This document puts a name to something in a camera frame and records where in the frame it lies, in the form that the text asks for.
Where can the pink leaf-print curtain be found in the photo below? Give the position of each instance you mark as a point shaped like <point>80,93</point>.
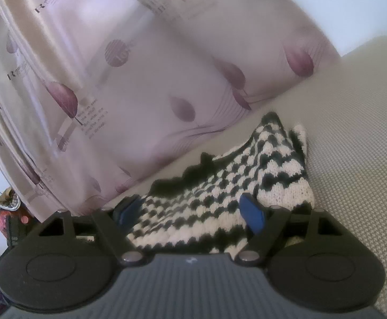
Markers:
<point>97,95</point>

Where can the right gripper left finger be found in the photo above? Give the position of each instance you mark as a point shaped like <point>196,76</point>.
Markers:
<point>68,261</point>

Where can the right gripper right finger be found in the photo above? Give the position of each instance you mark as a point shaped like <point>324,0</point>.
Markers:
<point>310,258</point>

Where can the black white knitted garment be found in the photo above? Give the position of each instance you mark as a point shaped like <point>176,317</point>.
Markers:
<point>198,213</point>

